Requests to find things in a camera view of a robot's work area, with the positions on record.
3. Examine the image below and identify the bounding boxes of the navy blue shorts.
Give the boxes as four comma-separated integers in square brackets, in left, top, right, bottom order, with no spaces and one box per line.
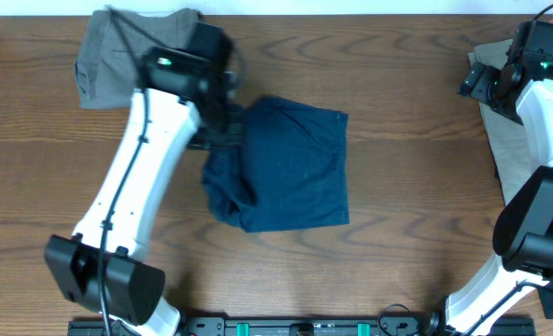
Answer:
[202,96,349,232]

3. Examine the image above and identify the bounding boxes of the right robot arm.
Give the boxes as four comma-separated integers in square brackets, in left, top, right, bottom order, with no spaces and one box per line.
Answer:
[423,20,553,335]

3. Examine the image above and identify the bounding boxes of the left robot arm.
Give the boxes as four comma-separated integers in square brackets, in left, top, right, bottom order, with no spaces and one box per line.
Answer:
[44,23,245,335]

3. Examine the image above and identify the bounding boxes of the khaki beige shorts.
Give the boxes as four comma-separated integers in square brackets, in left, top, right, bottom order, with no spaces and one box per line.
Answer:
[468,21,553,202]

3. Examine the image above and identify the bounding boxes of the folded grey shorts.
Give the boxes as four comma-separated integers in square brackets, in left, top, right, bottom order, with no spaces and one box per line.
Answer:
[74,8,203,109]

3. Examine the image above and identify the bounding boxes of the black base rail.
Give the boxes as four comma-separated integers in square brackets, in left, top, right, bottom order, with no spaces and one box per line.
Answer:
[67,313,537,336]

